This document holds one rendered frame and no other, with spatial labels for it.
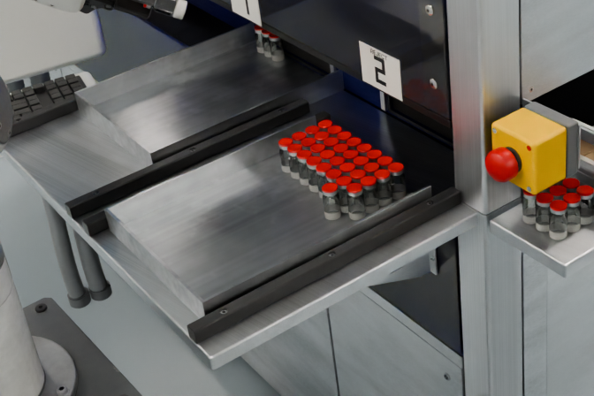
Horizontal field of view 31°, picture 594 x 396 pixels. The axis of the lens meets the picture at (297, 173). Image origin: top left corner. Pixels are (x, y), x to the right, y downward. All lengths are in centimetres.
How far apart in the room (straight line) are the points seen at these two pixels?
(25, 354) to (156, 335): 146
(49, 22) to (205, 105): 47
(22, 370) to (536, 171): 61
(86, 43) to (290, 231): 83
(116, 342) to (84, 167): 111
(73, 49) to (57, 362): 93
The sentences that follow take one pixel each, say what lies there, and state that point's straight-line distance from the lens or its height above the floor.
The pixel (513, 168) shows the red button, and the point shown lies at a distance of 126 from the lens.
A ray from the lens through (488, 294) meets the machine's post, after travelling 147.
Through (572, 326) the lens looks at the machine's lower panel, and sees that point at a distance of 165.
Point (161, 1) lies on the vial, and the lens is 122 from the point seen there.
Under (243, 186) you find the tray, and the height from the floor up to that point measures 88.
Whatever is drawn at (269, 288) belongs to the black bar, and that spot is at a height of 90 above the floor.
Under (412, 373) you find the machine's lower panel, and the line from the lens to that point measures 175.
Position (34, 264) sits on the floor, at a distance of 301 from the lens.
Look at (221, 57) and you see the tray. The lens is 185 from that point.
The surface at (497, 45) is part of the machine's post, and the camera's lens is 128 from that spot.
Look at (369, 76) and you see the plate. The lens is 147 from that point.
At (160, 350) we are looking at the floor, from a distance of 262.
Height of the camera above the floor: 169
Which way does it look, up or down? 32 degrees down
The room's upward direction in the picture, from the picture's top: 8 degrees counter-clockwise
